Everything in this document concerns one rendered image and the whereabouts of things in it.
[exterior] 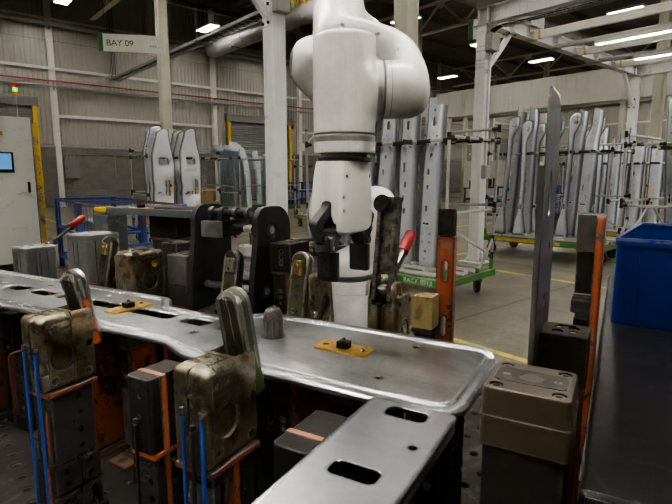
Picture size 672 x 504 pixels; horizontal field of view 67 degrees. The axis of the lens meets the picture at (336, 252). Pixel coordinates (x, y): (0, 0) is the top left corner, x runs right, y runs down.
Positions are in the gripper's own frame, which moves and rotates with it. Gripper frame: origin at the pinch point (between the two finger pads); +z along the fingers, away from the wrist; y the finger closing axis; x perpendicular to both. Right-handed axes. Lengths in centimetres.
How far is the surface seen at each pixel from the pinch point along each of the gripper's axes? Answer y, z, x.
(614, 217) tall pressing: -950, 62, 26
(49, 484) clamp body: 22, 34, -40
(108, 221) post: -30, -1, -92
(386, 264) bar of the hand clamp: -14.4, 1.7, 0.1
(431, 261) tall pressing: -433, 75, -132
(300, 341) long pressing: 0.4, 11.9, -7.5
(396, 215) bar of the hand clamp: -14.7, -6.6, 1.7
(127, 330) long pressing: 8.9, 12.1, -36.0
